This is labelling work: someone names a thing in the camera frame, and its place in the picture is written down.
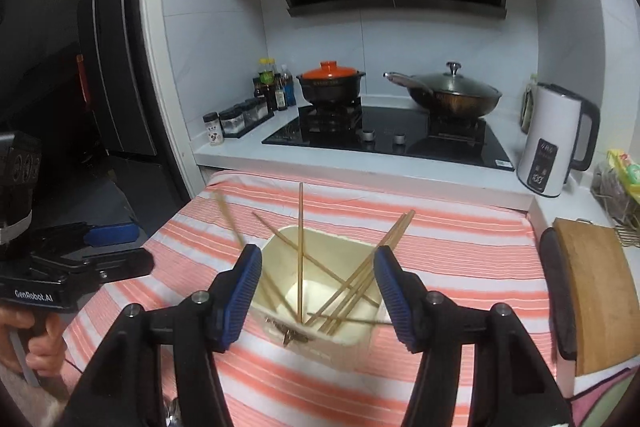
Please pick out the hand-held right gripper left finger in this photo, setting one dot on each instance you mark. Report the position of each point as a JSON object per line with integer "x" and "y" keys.
{"x": 242, "y": 297}

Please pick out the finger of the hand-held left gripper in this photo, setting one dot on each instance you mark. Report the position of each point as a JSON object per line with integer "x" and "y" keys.
{"x": 112, "y": 234}
{"x": 130, "y": 264}

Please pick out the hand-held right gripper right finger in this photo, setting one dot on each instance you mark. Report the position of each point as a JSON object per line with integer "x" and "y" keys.
{"x": 395, "y": 297}

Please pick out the pale wooden utensil box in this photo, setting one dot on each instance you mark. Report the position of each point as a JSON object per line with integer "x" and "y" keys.
{"x": 320, "y": 294}

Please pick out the person's left hand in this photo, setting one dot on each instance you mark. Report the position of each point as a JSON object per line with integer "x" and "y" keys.
{"x": 42, "y": 349}

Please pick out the orange striped tablecloth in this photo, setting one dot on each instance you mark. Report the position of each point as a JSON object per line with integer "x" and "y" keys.
{"x": 475, "y": 267}

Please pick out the white labelled spice jar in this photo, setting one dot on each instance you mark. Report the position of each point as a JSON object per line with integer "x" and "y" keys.
{"x": 213, "y": 132}

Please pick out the silver hob knob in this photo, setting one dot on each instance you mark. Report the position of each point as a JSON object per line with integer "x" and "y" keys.
{"x": 399, "y": 141}
{"x": 368, "y": 135}

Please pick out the black gas hob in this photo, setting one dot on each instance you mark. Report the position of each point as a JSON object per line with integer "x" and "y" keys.
{"x": 390, "y": 139}

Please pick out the black oblong pad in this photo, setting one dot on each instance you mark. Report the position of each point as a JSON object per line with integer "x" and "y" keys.
{"x": 557, "y": 292}

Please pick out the row of clear spice jars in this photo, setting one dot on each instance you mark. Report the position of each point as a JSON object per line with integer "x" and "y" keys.
{"x": 245, "y": 117}

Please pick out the dark refrigerator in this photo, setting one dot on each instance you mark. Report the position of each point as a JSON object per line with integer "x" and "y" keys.
{"x": 120, "y": 57}

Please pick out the wooden cutting board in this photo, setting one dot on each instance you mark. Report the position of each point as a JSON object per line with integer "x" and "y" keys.
{"x": 595, "y": 292}

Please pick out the dark sauce bottle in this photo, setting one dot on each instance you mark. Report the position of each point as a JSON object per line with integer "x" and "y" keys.
{"x": 258, "y": 89}

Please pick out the blue label bottle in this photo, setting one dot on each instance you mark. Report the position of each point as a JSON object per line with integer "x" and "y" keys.
{"x": 286, "y": 92}

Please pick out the white electric kettle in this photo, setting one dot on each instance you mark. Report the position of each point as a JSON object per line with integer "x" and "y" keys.
{"x": 547, "y": 142}

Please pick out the yellow cap sauce bottle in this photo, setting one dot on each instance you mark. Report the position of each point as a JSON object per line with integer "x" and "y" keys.
{"x": 267, "y": 79}

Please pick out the glass wok lid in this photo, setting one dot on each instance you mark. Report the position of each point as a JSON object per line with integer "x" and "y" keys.
{"x": 452, "y": 84}

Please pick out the black clay pot orange lid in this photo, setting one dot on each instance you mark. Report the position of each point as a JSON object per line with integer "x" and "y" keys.
{"x": 330, "y": 84}

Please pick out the pink cloth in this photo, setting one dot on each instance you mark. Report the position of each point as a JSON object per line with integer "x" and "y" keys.
{"x": 610, "y": 402}

